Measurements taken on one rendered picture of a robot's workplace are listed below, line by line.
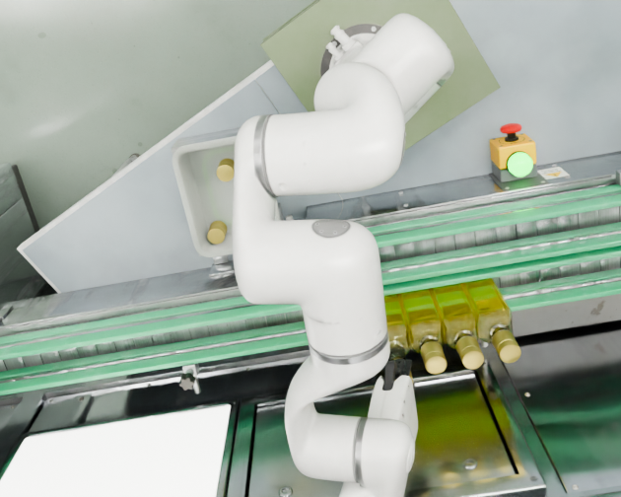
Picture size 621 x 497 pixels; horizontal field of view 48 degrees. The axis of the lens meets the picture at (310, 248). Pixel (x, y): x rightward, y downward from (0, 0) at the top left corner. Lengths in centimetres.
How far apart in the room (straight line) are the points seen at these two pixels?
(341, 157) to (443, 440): 62
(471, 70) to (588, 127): 30
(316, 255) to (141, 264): 89
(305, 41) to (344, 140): 60
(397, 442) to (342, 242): 26
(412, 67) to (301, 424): 43
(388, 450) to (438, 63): 45
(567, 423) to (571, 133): 56
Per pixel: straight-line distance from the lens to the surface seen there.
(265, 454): 122
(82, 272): 155
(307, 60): 127
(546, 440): 123
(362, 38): 126
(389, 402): 97
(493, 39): 140
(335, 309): 68
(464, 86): 131
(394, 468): 82
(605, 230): 139
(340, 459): 83
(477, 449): 116
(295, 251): 66
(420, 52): 86
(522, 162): 135
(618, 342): 147
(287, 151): 70
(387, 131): 68
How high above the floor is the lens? 210
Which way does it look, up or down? 68 degrees down
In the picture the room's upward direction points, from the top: 179 degrees clockwise
